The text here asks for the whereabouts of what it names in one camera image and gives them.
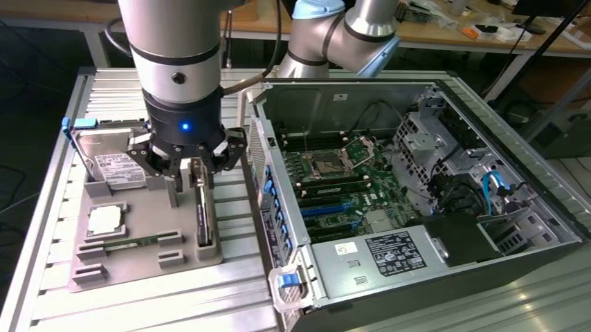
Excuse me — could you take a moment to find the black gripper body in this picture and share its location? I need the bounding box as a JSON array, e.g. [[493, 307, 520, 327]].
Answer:
[[139, 88, 226, 160]]

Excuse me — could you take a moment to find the black RAM slot bank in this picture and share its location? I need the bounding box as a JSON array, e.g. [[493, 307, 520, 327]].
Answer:
[[278, 133, 346, 151]]

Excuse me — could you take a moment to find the blue expansion slot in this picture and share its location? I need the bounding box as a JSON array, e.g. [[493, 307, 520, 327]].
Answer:
[[298, 203, 350, 218]]

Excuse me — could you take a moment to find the black expansion slot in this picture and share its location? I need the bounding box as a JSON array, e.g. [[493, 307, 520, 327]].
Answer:
[[306, 223, 356, 243]]

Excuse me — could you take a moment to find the hard disk with blue carrier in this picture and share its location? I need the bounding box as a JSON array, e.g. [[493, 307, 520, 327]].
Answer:
[[61, 116, 155, 192]]

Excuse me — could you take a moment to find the grey parts rack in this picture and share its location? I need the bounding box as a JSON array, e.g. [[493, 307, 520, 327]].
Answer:
[[67, 138, 226, 294]]

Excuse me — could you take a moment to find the silver CPU chip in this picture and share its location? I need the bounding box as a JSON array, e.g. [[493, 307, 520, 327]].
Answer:
[[86, 206, 126, 234]]

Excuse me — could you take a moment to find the CPU socket with open cover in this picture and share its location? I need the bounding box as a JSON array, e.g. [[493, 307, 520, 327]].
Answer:
[[308, 136, 377, 181]]

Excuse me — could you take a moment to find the green RAM stick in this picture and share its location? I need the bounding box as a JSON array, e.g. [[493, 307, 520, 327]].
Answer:
[[101, 235, 159, 250]]

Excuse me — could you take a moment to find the green motherboard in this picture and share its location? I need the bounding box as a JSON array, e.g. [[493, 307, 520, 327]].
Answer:
[[276, 133, 434, 243]]

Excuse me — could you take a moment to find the silver chipset heatsink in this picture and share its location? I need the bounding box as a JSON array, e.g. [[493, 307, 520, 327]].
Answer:
[[364, 210, 394, 233]]

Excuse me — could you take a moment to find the silver drive cage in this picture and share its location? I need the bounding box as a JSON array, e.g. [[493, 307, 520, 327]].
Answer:
[[390, 110, 490, 181]]

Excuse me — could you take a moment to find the grey power supply unit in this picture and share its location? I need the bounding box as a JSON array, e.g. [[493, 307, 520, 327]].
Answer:
[[306, 226, 450, 308]]

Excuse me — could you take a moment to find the black plastic shroud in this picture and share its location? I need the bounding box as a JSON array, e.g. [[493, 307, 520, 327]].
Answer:
[[408, 214, 505, 268]]

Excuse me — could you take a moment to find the wooden desk with clutter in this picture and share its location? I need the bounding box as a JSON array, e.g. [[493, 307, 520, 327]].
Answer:
[[396, 0, 591, 101]]

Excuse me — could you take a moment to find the orange and white desk item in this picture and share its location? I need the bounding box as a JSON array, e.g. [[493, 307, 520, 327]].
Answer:
[[458, 23, 528, 43]]

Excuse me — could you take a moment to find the black device on floor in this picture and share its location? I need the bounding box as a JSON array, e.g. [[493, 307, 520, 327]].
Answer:
[[529, 110, 591, 160]]

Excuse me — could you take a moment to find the open black PC case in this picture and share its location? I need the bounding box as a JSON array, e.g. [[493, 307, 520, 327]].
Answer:
[[235, 77, 591, 332]]

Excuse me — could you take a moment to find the black slanted stand pole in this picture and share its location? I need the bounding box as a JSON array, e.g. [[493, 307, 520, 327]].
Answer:
[[478, 0, 591, 101]]

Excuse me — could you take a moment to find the black monitor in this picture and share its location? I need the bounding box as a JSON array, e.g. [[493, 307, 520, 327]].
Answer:
[[510, 0, 591, 18]]

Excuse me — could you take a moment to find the thick black gripper cable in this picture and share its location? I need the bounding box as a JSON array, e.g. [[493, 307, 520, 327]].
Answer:
[[103, 16, 135, 60]]

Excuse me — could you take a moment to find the thick black camera cable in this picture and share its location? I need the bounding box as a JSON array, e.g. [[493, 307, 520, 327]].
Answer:
[[219, 0, 284, 96]]

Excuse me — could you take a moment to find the wooden desk with white frame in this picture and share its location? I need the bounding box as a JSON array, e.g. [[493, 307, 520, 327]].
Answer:
[[0, 0, 296, 68]]

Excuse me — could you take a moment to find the black wire bundle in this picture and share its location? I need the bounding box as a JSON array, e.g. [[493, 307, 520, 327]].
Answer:
[[426, 172, 485, 216]]

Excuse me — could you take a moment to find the blue data wire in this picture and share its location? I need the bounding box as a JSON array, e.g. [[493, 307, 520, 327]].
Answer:
[[481, 171, 505, 216]]

